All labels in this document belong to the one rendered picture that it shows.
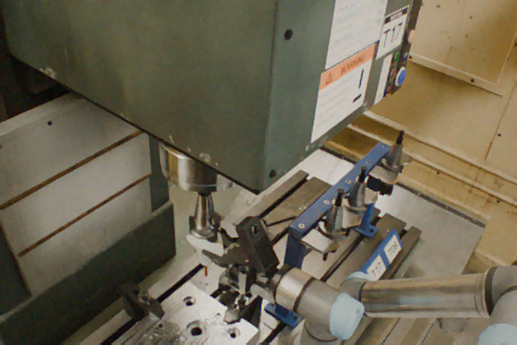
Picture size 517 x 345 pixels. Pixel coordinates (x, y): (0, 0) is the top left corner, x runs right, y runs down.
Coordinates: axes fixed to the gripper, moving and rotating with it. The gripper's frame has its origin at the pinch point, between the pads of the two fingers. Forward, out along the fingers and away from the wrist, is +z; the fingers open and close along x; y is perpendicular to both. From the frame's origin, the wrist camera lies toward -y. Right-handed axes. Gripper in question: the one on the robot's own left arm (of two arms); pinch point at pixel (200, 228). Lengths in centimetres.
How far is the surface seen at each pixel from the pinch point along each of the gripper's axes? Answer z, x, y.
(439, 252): -40, 83, 50
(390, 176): -21, 52, 7
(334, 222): -19.1, 22.8, 3.9
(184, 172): -3.0, -7.8, -20.2
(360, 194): -19.8, 34.1, 2.6
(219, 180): -7.6, -4.6, -18.9
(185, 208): 59, 60, 71
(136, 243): 43, 18, 48
